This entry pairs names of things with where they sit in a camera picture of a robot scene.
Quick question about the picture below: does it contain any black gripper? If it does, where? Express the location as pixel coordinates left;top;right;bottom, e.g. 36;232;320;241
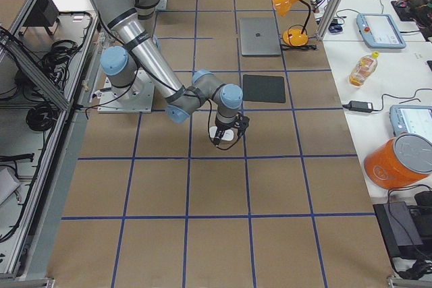
213;112;250;145

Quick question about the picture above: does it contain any white computer mouse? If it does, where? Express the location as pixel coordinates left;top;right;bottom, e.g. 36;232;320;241
209;126;234;142

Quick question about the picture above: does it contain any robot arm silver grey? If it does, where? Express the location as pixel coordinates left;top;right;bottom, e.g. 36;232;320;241
96;0;249;146

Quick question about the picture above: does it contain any black mousepad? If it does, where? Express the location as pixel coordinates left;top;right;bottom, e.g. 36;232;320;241
242;75;286;103

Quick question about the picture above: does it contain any silver laptop notebook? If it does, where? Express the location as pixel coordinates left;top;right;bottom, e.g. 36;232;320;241
240;18;281;57

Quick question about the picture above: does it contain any orange desk lamp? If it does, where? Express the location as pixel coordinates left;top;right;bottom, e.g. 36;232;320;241
272;0;319;51

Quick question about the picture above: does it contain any black power adapter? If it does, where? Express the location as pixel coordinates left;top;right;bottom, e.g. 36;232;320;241
348;100;374;113

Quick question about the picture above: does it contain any yellow oil bottle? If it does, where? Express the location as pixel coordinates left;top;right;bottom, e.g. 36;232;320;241
349;51;380;86

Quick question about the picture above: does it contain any blue teach pendant far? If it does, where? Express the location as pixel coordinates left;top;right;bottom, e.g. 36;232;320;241
356;13;406;49

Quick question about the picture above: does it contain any blue teach pendant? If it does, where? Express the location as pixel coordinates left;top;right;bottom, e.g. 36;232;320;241
389;105;432;141
356;13;406;49

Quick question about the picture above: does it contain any blue teach pendant near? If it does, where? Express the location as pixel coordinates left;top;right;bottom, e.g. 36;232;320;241
389;105;432;141

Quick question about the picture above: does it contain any orange cylindrical container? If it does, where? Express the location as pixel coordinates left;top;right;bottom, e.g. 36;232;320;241
364;133;431;189

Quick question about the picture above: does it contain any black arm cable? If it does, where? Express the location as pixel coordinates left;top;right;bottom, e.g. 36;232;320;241
207;98;246;152

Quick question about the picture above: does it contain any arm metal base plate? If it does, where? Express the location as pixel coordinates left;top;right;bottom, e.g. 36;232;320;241
97;70;155;113

